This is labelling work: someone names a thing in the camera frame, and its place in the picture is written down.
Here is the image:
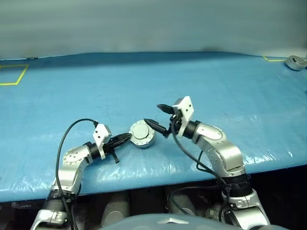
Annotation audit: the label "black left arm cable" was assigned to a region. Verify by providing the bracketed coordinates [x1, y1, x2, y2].
[55, 119, 99, 230]

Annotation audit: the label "silver ribbed motor cover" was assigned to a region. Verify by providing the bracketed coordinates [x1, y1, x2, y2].
[129, 120, 155, 146]

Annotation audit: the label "grey robot leg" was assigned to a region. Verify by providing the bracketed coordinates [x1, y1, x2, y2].
[103, 191, 131, 226]
[165, 188, 197, 215]

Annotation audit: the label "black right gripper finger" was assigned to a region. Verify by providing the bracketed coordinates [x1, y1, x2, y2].
[144, 119, 169, 138]
[156, 103, 174, 115]

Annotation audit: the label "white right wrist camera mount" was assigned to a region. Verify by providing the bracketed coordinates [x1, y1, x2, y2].
[173, 96, 194, 138]

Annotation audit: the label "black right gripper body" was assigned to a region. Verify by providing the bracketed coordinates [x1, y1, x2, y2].
[167, 111, 184, 138]

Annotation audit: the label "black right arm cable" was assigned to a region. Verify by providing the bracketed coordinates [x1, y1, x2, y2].
[169, 121, 231, 216]

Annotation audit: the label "blue plastic table cover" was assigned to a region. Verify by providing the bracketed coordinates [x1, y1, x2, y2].
[0, 51, 307, 199]

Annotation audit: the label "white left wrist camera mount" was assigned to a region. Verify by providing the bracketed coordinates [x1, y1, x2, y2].
[92, 123, 112, 160]

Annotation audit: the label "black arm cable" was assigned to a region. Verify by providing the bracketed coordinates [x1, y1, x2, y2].
[55, 119, 99, 230]
[169, 121, 231, 216]

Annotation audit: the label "silver robot torso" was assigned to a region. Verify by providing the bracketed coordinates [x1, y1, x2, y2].
[99, 214, 240, 230]

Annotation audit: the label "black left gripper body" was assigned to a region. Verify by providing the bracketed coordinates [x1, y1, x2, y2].
[103, 140, 120, 164]

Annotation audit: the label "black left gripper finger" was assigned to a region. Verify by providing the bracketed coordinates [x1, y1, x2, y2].
[112, 138, 130, 148]
[112, 134, 132, 143]

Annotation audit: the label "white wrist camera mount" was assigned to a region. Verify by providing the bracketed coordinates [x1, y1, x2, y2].
[92, 123, 112, 160]
[173, 96, 194, 138]

